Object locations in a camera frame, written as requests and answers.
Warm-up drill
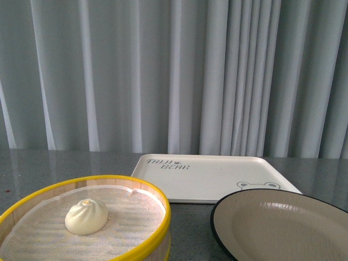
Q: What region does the beige plate with black rim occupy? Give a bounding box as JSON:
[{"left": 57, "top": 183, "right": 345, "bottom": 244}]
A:
[{"left": 210, "top": 189, "right": 347, "bottom": 260}]

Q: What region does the grey pleated curtain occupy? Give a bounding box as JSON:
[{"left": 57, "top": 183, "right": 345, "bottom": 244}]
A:
[{"left": 1, "top": 1, "right": 347, "bottom": 159}]

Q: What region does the white steamer cloth liner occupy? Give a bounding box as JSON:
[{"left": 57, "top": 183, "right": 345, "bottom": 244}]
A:
[{"left": 1, "top": 185, "right": 166, "bottom": 260}]

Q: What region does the yellow-rimmed bamboo steamer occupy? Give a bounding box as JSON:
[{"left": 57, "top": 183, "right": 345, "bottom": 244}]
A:
[{"left": 1, "top": 175, "right": 171, "bottom": 260}]

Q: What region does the white bear-print tray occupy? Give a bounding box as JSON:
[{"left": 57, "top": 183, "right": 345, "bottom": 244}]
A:
[{"left": 132, "top": 154, "right": 300, "bottom": 204}]

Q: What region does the white steamed bun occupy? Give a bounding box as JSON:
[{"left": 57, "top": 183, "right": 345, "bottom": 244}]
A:
[{"left": 65, "top": 198, "right": 109, "bottom": 235}]

